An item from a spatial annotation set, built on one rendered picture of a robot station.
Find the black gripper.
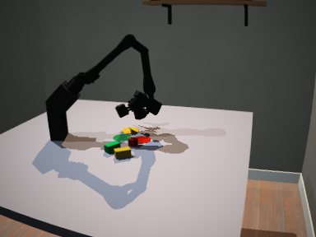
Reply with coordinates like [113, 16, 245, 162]
[115, 97, 141, 118]

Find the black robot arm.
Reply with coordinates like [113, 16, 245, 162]
[65, 34, 162, 120]

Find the red circle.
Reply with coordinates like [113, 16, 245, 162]
[136, 136, 151, 143]

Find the yellow circle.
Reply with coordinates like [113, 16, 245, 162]
[122, 128, 139, 134]

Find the red cube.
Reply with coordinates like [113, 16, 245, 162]
[128, 137, 138, 147]

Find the green circle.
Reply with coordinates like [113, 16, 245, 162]
[113, 134, 131, 142]

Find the yellow block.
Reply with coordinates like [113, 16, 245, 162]
[114, 146, 132, 159]

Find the green block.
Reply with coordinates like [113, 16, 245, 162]
[104, 141, 121, 154]

